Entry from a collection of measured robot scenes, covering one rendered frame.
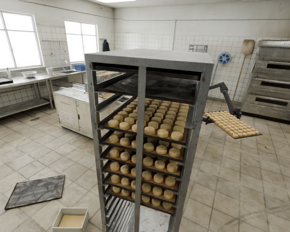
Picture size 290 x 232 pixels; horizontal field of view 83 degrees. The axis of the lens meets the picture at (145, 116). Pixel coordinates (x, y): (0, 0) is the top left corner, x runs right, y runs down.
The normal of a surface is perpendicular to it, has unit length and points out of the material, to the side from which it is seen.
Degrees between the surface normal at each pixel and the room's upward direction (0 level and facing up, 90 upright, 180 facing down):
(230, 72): 90
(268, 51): 90
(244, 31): 90
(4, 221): 0
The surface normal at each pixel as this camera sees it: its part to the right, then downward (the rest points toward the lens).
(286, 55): -0.48, 0.35
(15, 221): 0.04, -0.91
